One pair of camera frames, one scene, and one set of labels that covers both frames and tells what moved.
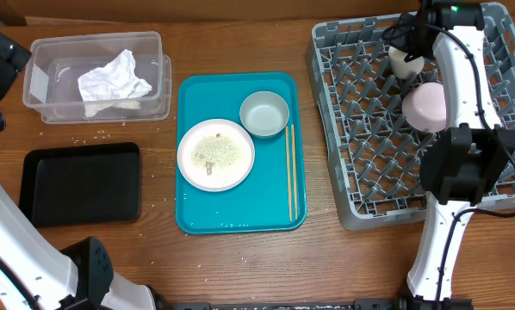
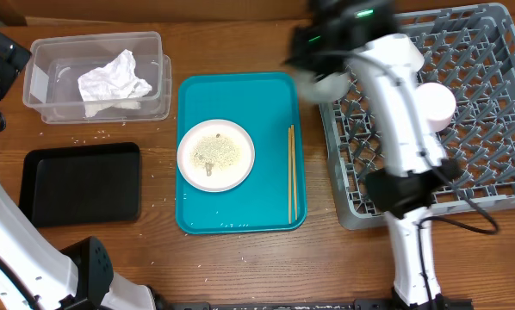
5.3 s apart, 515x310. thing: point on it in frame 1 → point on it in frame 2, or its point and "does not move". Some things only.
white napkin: [113, 85] does not move
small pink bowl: [425, 107] does not move
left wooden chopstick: [288, 170] does not move
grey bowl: [264, 114] → [328, 89]
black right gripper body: [402, 35] → [301, 56]
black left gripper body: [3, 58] does not move
